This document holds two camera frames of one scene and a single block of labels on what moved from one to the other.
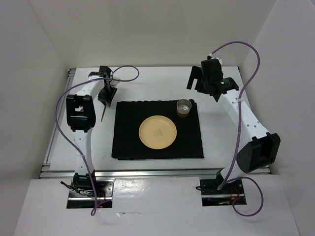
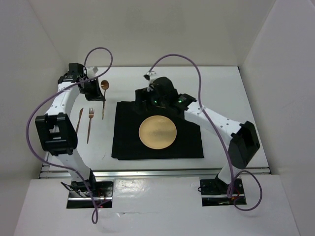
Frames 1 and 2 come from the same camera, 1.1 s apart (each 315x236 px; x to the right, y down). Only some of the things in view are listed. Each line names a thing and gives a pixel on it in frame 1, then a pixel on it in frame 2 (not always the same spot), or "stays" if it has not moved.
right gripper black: [196, 73] to [141, 95]
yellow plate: [157, 132] stays
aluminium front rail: [68, 172] stays
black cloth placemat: [127, 118] stays
